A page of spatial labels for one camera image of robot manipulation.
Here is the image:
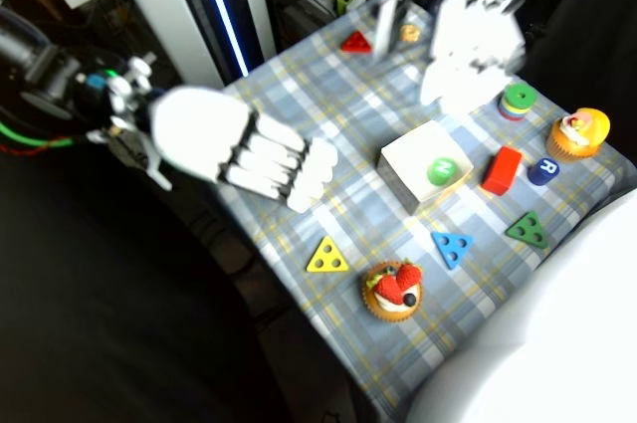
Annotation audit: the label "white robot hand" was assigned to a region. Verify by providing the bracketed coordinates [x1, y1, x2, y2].
[372, 0, 528, 113]
[148, 86, 340, 215]

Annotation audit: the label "green cylinder block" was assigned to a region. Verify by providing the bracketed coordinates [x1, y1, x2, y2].
[426, 156, 458, 188]

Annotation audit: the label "white paper box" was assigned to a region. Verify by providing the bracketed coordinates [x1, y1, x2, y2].
[378, 118, 474, 216]

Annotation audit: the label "blue cylinder block letter R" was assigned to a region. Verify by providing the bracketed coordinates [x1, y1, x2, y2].
[527, 157, 561, 187]

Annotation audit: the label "stacked colourful rings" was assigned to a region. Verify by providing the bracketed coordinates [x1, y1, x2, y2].
[497, 84, 540, 122]

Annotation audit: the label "red triangle block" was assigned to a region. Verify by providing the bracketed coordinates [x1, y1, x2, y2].
[339, 30, 373, 55]

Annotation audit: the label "white column with blue light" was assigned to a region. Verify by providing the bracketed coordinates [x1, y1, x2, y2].
[102, 0, 278, 90]

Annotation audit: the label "red rectangular block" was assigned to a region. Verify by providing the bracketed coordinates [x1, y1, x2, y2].
[480, 145, 524, 197]

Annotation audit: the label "toy cupcake with yellow cream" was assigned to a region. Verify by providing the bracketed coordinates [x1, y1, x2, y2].
[544, 106, 611, 164]

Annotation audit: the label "grey power strip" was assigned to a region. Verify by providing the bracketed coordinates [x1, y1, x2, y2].
[278, 0, 339, 32]

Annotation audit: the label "blue plaid table cloth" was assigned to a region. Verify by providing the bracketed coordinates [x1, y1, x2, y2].
[218, 0, 632, 423]

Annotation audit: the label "yellow triangle block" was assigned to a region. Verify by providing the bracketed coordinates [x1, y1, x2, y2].
[305, 235, 349, 274]

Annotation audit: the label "green triangle block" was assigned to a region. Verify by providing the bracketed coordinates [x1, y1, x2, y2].
[504, 210, 549, 251]

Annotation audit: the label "blue triangle block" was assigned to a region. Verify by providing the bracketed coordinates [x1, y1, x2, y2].
[430, 231, 476, 271]

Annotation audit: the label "toy cupcake with strawberries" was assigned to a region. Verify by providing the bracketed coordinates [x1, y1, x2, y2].
[361, 258, 424, 323]

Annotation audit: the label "large white robot shell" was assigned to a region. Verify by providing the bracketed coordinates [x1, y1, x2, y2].
[405, 188, 637, 423]

